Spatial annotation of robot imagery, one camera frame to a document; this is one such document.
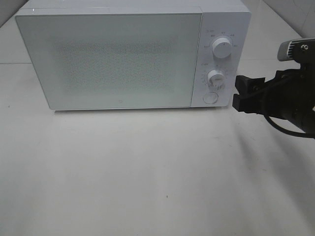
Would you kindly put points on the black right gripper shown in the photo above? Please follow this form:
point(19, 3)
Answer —
point(289, 95)

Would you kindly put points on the white timer knob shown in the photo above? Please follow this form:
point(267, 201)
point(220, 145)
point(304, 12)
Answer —
point(215, 78)

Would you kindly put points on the round white door button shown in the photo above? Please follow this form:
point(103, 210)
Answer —
point(210, 98)

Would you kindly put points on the white microwave door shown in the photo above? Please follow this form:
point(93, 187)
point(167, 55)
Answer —
point(86, 62)

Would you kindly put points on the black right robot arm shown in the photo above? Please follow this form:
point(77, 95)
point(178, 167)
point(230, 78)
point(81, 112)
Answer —
point(289, 128)

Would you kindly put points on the white microwave oven body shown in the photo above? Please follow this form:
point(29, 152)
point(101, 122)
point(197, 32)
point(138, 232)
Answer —
point(230, 18)

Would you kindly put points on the upper white power knob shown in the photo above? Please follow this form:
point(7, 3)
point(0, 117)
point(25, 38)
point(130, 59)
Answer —
point(221, 47)

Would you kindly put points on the wrist camera with silver heatsink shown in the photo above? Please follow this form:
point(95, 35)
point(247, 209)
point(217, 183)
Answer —
point(301, 51)

